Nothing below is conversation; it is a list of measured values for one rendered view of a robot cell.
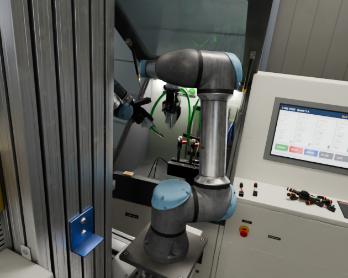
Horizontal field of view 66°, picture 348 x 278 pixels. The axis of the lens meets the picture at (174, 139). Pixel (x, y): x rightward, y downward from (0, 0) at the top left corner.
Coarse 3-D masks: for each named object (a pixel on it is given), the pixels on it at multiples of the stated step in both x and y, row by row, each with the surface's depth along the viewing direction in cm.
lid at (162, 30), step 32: (128, 0) 116; (160, 0) 111; (192, 0) 107; (224, 0) 103; (256, 0) 96; (128, 32) 139; (160, 32) 136; (192, 32) 129; (224, 32) 123; (256, 32) 115; (256, 64) 142
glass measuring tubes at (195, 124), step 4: (196, 108) 179; (196, 112) 180; (196, 116) 182; (196, 120) 184; (192, 124) 186; (196, 124) 185; (192, 128) 185; (196, 128) 186; (192, 132) 186; (196, 132) 187; (188, 152) 190
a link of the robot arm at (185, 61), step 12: (144, 60) 115; (156, 60) 96; (168, 60) 80; (180, 60) 77; (192, 60) 77; (144, 72) 114; (156, 72) 86; (168, 72) 80; (180, 72) 78; (192, 72) 77; (180, 84) 81; (192, 84) 80
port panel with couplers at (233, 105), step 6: (228, 102) 175; (234, 102) 174; (240, 102) 173; (228, 108) 176; (234, 108) 175; (234, 114) 176; (228, 126) 180; (234, 126) 179; (234, 132) 180; (228, 144) 184
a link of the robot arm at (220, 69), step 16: (208, 64) 78; (224, 64) 79; (240, 64) 81; (208, 80) 80; (224, 80) 80; (240, 80) 82; (208, 96) 81; (224, 96) 81; (208, 112) 82; (224, 112) 83; (208, 128) 83; (224, 128) 83; (208, 144) 83; (224, 144) 84; (208, 160) 83; (224, 160) 85; (208, 176) 84; (224, 176) 86; (208, 192) 83; (224, 192) 83; (208, 208) 82; (224, 208) 84
